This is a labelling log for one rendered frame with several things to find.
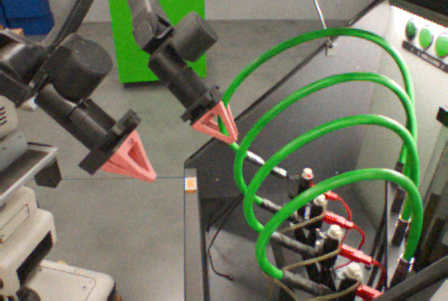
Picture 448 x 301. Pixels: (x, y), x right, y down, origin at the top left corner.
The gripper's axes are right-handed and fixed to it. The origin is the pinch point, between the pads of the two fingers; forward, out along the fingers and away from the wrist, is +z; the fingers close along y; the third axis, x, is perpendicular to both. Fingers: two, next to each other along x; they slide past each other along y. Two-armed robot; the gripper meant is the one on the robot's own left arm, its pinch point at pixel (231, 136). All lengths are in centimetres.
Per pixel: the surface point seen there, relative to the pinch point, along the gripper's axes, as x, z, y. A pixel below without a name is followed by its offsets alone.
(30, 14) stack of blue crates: 267, -276, 498
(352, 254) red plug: -5.1, 26.0, -11.1
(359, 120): -19.2, 6.6, -14.6
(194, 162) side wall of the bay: 24.3, 5.4, 34.1
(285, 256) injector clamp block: 9.4, 27.4, 1.6
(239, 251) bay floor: 25.2, 28.8, 17.8
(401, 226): -13.8, 28.8, -7.8
